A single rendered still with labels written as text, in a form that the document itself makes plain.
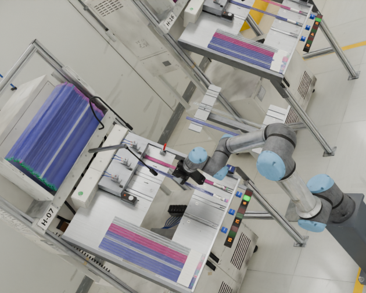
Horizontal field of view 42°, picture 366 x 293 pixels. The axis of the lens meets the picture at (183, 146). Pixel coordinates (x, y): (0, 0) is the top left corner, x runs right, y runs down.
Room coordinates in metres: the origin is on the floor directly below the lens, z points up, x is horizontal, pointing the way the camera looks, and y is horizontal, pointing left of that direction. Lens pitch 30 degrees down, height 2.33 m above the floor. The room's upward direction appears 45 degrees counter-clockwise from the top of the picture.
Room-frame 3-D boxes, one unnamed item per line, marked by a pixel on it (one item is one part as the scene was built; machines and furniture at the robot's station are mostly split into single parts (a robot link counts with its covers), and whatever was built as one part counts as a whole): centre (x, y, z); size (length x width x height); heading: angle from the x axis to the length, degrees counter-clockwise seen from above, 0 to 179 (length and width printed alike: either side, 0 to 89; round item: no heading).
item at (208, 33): (3.09, -0.79, 0.65); 1.01 x 0.73 x 1.29; 33
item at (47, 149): (2.37, 0.42, 1.52); 0.51 x 0.13 x 0.27; 123
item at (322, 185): (1.60, -0.31, 0.72); 0.13 x 0.12 x 0.14; 121
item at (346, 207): (1.60, -0.32, 0.60); 0.15 x 0.15 x 0.10
